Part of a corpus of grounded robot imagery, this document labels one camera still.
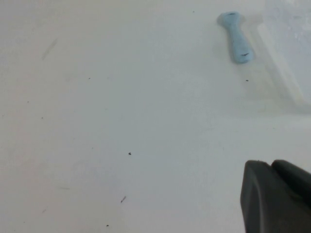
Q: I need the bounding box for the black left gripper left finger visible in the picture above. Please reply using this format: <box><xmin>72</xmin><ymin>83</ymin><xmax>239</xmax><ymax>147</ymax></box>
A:
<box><xmin>240</xmin><ymin>160</ymin><xmax>311</xmax><ymax>233</ymax></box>

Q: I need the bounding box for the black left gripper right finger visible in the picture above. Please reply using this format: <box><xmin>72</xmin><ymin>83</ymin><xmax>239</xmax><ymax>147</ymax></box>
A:
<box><xmin>271</xmin><ymin>159</ymin><xmax>311</xmax><ymax>209</ymax></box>

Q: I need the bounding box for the clear plastic egg box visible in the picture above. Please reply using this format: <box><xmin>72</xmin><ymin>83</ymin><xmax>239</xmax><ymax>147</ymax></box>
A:
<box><xmin>250</xmin><ymin>0</ymin><xmax>311</xmax><ymax>108</ymax></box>

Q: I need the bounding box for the blue plastic fork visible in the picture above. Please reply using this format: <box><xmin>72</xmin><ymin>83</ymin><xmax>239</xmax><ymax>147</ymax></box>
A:
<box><xmin>216</xmin><ymin>11</ymin><xmax>256</xmax><ymax>65</ymax></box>

